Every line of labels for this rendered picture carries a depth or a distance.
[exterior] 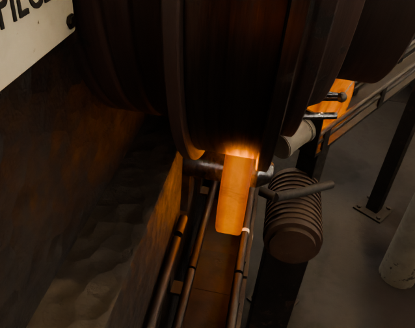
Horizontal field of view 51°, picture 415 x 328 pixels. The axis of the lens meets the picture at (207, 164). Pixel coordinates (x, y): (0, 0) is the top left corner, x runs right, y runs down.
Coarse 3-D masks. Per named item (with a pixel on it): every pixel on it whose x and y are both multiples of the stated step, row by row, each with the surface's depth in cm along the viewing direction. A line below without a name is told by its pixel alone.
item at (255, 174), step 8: (208, 152) 55; (216, 152) 55; (184, 160) 55; (192, 160) 55; (200, 160) 55; (208, 160) 55; (216, 160) 55; (184, 168) 55; (192, 168) 55; (200, 168) 55; (208, 168) 55; (216, 168) 55; (272, 168) 55; (192, 176) 57; (200, 176) 56; (208, 176) 56; (216, 176) 55; (256, 176) 54; (264, 176) 55; (272, 176) 55; (256, 184) 55; (264, 184) 56
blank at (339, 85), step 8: (336, 80) 91; (344, 80) 94; (336, 88) 93; (344, 88) 96; (352, 88) 99; (320, 104) 91; (328, 104) 101; (336, 104) 100; (344, 104) 100; (344, 112) 102; (328, 120) 98
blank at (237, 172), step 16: (224, 160) 50; (240, 160) 50; (224, 176) 50; (240, 176) 49; (224, 192) 50; (240, 192) 50; (224, 208) 51; (240, 208) 50; (224, 224) 52; (240, 224) 52
